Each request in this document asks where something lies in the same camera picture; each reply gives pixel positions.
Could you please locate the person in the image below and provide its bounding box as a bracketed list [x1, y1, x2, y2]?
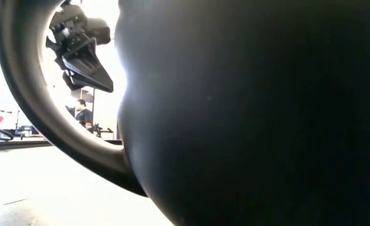
[65, 99, 94, 129]

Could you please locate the dark blue glazed mug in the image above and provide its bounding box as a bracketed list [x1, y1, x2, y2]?
[0, 0, 370, 226]

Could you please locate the black tripod equipment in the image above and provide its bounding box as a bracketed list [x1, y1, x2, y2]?
[92, 123, 115, 139]

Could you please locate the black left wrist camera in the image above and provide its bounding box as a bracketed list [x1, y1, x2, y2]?
[86, 17, 112, 45]

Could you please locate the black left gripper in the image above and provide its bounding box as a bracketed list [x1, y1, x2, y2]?
[46, 3, 114, 94]

